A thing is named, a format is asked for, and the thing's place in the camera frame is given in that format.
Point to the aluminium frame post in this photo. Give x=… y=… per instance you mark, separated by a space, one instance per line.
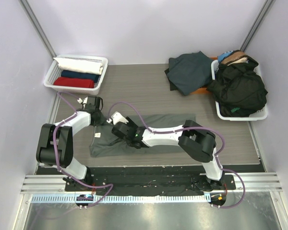
x=263 y=12
x=37 y=26

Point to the black clothes pile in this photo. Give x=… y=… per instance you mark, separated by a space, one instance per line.
x=238 y=89

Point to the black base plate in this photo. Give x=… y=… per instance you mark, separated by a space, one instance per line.
x=157 y=180

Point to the slotted white cable duct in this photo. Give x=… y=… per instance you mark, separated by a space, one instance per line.
x=86 y=198

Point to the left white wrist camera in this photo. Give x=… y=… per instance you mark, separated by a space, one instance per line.
x=82 y=102

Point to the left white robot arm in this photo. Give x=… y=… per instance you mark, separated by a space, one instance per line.
x=55 y=145

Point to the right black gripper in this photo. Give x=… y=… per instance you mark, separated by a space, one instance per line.
x=117 y=130

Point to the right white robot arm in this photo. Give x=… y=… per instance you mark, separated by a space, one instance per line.
x=198 y=142

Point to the navy rolled t shirt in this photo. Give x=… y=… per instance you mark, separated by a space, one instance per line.
x=79 y=75

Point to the white rolled t shirt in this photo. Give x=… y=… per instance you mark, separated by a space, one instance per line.
x=82 y=66

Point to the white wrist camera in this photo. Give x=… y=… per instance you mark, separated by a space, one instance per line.
x=82 y=102
x=116 y=118

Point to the blue and tan clothes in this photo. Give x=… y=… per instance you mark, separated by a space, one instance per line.
x=230 y=56

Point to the left aluminium frame post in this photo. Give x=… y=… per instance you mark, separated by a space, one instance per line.
x=37 y=26

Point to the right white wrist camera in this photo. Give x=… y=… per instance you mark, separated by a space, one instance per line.
x=116 y=118

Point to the dark teal t shirt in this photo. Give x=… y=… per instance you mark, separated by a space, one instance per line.
x=189 y=72

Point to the red rolled t shirt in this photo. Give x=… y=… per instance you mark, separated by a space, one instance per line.
x=74 y=82

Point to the grey t shirt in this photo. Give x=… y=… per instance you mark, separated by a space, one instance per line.
x=106 y=144

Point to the right aluminium frame post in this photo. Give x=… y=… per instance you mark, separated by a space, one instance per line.
x=263 y=12

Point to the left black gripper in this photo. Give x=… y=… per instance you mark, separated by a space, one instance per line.
x=102 y=120

